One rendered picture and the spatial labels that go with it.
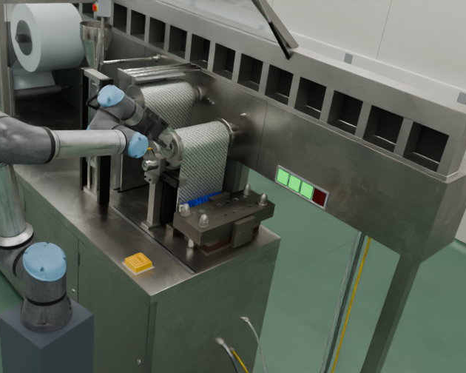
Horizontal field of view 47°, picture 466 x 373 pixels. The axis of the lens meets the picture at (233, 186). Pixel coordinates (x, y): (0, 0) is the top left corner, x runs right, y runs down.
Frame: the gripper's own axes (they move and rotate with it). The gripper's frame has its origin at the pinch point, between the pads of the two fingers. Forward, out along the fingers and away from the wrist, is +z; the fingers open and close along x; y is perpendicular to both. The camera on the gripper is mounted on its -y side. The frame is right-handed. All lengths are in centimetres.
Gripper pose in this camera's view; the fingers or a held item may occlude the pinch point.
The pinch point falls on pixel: (165, 148)
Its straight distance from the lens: 198.9
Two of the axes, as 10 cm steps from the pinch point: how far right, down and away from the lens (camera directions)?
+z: 4.7, 3.9, 8.0
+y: 5.7, -8.2, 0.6
